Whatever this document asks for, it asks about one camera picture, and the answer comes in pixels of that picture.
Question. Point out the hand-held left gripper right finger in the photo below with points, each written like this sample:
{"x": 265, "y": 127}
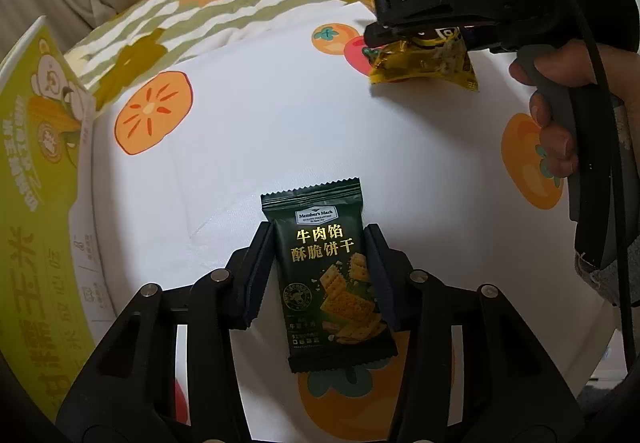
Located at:
{"x": 385, "y": 273}

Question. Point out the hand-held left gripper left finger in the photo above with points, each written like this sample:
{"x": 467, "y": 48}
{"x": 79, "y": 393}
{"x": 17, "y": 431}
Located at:
{"x": 257, "y": 268}

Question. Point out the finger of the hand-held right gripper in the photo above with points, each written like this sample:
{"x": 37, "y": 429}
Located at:
{"x": 386, "y": 34}

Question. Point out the golden yellow snack packet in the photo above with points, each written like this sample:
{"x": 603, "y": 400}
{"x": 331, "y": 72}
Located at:
{"x": 425, "y": 65}

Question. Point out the dark green cracker packet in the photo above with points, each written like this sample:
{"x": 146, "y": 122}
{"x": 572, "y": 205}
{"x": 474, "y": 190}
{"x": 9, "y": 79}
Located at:
{"x": 320, "y": 263}

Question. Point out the yellow green cardboard box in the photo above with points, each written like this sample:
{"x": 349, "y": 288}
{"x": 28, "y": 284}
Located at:
{"x": 45, "y": 223}

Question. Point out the person's right hand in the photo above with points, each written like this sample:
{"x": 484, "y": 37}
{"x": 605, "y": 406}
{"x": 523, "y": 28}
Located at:
{"x": 560, "y": 68}

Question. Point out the white persimmon print cloth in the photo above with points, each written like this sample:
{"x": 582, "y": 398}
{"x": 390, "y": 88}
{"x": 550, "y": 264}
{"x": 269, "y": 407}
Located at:
{"x": 280, "y": 123}

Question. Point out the dark cloth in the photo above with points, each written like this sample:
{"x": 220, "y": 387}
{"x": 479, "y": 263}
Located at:
{"x": 605, "y": 413}

